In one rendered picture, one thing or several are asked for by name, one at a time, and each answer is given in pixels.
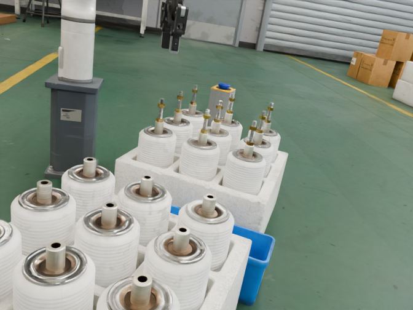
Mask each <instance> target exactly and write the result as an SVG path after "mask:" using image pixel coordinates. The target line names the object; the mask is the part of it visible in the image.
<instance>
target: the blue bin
mask: <svg viewBox="0 0 413 310"><path fill-rule="evenodd" d="M180 209H181V207H177V206H174V205H171V210H170V213H172V214H175V215H179V211H180ZM232 234H235V235H238V236H241V237H244V238H247V239H250V240H251V241H252V243H251V248H250V253H249V256H248V261H247V264H246V269H245V274H244V277H243V282H242V287H241V290H240V294H239V298H238V302H239V303H242V304H245V305H247V306H252V305H253V304H254V303H255V300H256V297H257V294H258V290H259V287H260V284H261V281H262V278H263V275H264V271H265V268H266V267H268V265H269V261H270V257H271V254H272V251H273V247H274V245H275V239H274V238H273V237H272V236H270V235H267V234H263V233H261V232H257V231H253V230H251V229H248V228H244V227H241V226H238V225H234V227H233V230H232Z"/></svg>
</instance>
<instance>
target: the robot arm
mask: <svg viewBox="0 0 413 310"><path fill-rule="evenodd" d="M188 12H189V8H188V7H185V6H184V0H166V2H162V3H161V13H160V28H161V30H162V31H163V32H162V40H161V48H163V49H169V50H168V51H169V53H171V54H177V53H178V52H179V42H180V37H181V36H182V35H184V34H185V30H186V23H187V16H188ZM95 16H96V0H62V4H61V46H60V47H59V48H58V80H59V81H65V82H69V83H74V84H89V83H91V82H92V77H93V51H94V38H95ZM177 27H178V28H179V29H177Z"/></svg>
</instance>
